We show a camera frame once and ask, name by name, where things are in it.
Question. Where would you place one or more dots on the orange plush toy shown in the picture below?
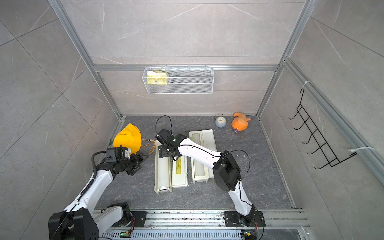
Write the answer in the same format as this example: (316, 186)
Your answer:
(240, 122)

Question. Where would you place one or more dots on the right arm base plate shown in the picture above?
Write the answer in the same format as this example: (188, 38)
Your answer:
(253, 219)

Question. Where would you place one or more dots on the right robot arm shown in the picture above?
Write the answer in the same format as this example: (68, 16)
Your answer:
(227, 173)

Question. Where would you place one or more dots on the yellow cap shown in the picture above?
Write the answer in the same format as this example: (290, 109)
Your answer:
(130, 137)

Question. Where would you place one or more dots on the small grey alarm clock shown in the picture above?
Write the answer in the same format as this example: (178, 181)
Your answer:
(220, 121)

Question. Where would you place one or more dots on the black wire hook rack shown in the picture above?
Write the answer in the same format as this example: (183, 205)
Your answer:
(317, 137)

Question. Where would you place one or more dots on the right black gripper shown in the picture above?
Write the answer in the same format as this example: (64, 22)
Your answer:
(162, 152)

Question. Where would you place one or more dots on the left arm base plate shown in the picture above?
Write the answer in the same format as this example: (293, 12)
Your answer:
(137, 220)

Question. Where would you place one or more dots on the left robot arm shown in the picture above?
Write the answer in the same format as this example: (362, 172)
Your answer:
(76, 222)

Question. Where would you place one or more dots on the white wrap dispenser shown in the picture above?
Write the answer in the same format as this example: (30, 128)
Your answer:
(208, 143)
(179, 173)

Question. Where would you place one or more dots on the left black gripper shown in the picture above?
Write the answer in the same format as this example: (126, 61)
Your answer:
(136, 163)

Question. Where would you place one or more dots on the yellow wipes packet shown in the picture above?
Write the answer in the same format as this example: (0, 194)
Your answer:
(157, 77)

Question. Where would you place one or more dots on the white wire mesh basket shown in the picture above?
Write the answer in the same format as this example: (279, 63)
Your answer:
(183, 80)

